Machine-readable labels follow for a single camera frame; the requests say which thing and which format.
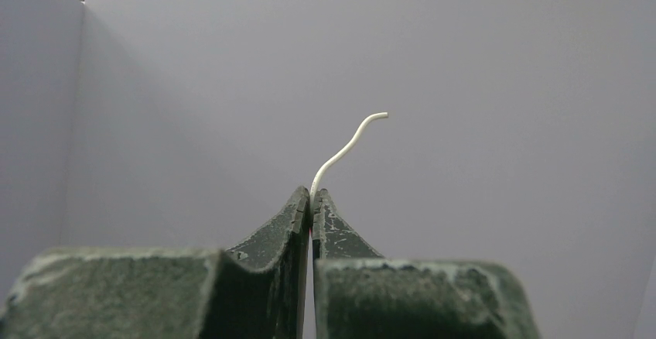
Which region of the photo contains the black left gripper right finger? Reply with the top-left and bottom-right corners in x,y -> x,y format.
312,190 -> 540,338

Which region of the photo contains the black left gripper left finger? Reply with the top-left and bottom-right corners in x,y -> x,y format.
1,187 -> 309,338

